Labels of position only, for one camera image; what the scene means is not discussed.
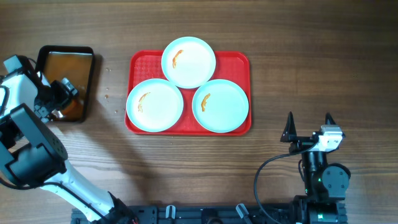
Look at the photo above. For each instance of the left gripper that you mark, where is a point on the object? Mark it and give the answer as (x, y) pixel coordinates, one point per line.
(62, 97)

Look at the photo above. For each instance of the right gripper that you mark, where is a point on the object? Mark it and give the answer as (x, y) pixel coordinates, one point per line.
(290, 135)

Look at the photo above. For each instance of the light blue plate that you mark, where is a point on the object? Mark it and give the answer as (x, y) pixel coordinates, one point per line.
(220, 106)
(188, 62)
(154, 105)

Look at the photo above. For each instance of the light blue plate top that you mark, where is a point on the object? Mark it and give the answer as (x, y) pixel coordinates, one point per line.
(188, 62)

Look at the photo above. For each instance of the orange green sponge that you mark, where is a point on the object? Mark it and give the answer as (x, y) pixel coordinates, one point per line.
(70, 108)

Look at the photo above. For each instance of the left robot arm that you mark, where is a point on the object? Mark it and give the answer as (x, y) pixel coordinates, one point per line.
(33, 157)

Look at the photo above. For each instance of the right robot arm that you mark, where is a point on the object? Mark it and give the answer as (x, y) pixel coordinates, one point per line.
(325, 183)

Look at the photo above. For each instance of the red plastic tray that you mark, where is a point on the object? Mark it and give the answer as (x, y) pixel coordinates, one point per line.
(230, 65)

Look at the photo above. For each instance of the black water basin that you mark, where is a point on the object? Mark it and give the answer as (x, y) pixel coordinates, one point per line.
(75, 63)

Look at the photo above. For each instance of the black mounting rail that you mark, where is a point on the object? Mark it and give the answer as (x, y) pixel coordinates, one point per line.
(282, 212)

